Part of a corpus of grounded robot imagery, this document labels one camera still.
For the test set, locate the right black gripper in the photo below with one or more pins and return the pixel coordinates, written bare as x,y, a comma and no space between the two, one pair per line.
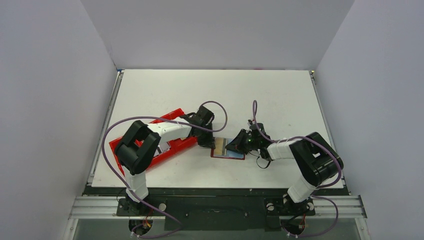
243,140

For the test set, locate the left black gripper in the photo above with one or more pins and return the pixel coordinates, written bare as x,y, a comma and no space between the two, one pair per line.
208,143

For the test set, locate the yellow credit card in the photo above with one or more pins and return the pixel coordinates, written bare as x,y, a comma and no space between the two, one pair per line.
220,147

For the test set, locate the red leather card holder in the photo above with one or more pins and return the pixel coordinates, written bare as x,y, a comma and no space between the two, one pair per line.
231,155

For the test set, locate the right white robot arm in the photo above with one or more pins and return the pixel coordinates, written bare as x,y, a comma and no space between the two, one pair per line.
320,166

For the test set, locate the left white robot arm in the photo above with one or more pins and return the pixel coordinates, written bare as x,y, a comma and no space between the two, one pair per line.
137,147

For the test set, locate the silver striped card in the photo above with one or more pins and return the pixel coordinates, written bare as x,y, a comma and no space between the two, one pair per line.
162,149

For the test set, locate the red plastic compartment tray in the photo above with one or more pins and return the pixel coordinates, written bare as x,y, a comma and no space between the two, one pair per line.
176,146

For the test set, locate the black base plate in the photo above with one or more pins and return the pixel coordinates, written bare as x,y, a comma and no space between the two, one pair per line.
195,209

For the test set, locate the aluminium rail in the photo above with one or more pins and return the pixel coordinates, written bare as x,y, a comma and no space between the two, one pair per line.
105,207

